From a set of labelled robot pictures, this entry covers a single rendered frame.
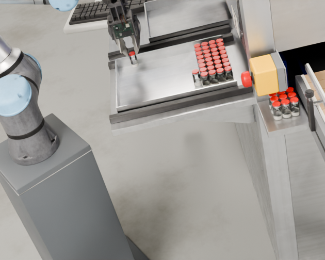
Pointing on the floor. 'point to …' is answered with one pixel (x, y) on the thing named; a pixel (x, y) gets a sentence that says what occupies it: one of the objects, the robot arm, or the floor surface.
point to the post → (283, 181)
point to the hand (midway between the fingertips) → (131, 50)
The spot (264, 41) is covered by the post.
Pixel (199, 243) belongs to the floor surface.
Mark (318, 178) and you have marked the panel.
